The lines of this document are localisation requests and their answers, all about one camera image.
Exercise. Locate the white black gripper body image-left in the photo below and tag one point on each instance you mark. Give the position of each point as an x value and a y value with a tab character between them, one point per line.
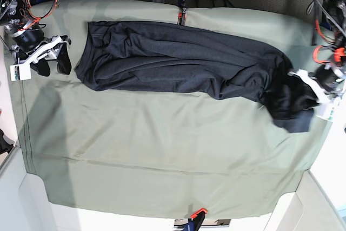
31	45

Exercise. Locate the white black gripper body image-right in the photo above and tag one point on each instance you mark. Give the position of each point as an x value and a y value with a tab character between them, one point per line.
327	82

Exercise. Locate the dark navy T-shirt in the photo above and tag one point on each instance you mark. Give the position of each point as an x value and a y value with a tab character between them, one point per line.
164	57

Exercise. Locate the light green table cloth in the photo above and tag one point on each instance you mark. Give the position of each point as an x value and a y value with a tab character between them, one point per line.
157	154

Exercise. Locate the orange blue clamp front centre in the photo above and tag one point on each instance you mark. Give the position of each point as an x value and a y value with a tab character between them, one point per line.
196	220

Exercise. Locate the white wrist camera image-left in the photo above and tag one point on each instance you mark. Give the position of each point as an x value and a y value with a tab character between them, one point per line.
20	72

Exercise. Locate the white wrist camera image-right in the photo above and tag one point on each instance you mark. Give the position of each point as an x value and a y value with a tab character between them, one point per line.
327	111

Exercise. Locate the blue handled clamp top centre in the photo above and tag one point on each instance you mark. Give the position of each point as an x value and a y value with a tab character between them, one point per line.
182	14

